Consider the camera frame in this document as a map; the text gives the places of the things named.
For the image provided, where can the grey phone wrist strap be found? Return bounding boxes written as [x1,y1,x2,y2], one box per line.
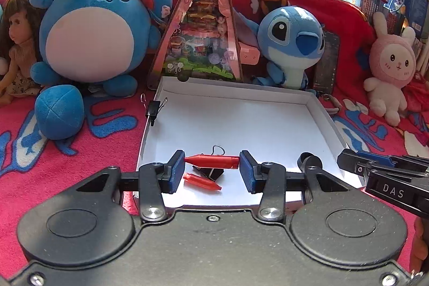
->
[317,92,341,116]

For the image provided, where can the person's right hand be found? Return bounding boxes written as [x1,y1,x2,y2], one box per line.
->
[412,216,429,273]

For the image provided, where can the small black binder clip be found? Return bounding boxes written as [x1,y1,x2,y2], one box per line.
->
[140,93,168,126]

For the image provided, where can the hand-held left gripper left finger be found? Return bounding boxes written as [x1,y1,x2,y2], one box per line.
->
[69,150,186,222]

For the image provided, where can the blue alien plush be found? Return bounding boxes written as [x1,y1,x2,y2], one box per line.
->
[235,5,326,90]

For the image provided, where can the brown-haired doll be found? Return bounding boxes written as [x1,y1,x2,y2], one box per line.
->
[0,0,46,107]

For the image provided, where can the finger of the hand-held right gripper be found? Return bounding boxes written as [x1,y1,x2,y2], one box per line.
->
[337,148,370,177]
[356,150,429,174]

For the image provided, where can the small pink box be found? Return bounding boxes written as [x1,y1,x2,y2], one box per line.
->
[237,40,261,65]

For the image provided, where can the black smartphone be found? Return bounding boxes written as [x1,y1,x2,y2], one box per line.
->
[313,31,341,94]

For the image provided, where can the black bottle cap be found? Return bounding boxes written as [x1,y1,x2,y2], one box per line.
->
[297,153,323,173]

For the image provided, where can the pink triangular toy house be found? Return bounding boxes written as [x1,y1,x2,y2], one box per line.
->
[147,0,243,90]

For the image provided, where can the pink bunny plush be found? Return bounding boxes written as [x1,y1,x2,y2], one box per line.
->
[364,11,418,126]

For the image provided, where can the round blue mouse plush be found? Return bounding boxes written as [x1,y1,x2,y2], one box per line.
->
[29,0,173,141]

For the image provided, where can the white cardboard box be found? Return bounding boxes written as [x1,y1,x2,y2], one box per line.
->
[136,76,363,209]

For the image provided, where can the large black binder clip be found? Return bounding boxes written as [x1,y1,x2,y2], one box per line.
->
[192,144,226,182]

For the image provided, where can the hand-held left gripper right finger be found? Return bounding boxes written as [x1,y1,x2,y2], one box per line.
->
[239,150,364,222]

